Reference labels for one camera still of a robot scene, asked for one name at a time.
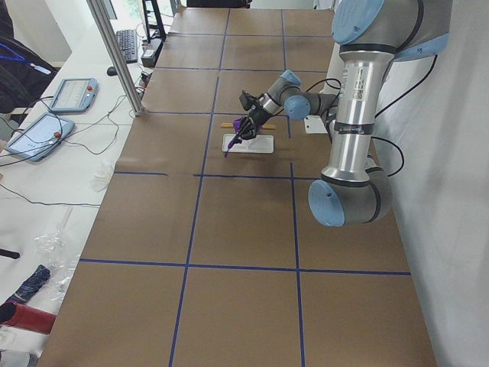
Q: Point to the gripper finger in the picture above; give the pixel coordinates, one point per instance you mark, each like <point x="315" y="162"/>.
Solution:
<point x="249" y="132"/>

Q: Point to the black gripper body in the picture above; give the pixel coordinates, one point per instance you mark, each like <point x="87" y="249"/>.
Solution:
<point x="257" y="116"/>

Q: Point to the purple towel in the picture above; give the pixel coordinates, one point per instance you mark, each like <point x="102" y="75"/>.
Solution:
<point x="239" y="126"/>

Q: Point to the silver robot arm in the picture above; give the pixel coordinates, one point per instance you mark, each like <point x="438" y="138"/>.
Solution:
<point x="371" y="35"/>

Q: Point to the black power adapter box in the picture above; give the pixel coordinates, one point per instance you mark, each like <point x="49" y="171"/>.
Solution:
<point x="151" y="52"/>

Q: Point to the brown paper table cover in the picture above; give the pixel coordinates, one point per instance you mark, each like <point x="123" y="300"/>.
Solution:
<point x="244" y="237"/>

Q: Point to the blue tape grid lines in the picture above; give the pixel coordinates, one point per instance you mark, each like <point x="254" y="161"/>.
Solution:
<point x="298" y="269"/>

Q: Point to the crumpled white tissue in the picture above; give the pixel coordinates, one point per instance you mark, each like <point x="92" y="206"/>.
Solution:
<point x="102" y="176"/>

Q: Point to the black computer mouse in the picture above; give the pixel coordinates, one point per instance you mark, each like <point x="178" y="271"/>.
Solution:
<point x="111" y="71"/>

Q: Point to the black computer keyboard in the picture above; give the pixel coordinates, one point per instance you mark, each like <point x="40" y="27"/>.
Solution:
<point x="128" y="45"/>

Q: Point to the far blue teach pendant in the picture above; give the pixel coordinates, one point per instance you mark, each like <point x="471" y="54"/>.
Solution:
<point x="74" y="96"/>

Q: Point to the blue teach pendant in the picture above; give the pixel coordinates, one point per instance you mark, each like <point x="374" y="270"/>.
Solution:
<point x="74" y="96"/>
<point x="40" y="138"/>

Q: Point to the near blue teach pendant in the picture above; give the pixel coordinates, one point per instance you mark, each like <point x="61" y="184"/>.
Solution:
<point x="40" y="138"/>

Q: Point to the clear plastic wrap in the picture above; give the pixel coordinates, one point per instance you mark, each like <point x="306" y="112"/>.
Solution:
<point x="58" y="258"/>

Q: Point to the person in dark jacket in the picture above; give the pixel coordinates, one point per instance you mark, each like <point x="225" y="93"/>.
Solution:
<point x="24" y="74"/>

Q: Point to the dark blue folded cloth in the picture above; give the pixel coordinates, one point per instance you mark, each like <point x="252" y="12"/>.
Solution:
<point x="31" y="285"/>

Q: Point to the red cylinder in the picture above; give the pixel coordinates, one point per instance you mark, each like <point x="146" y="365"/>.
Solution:
<point x="27" y="318"/>

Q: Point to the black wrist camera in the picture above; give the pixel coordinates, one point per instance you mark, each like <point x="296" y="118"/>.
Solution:
<point x="249" y="101"/>

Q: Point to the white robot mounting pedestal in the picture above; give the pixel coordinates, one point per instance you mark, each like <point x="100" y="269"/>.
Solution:
<point x="315" y="124"/>

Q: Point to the aluminium frame post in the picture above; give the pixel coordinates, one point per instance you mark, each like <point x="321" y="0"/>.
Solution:
<point x="101" y="18"/>

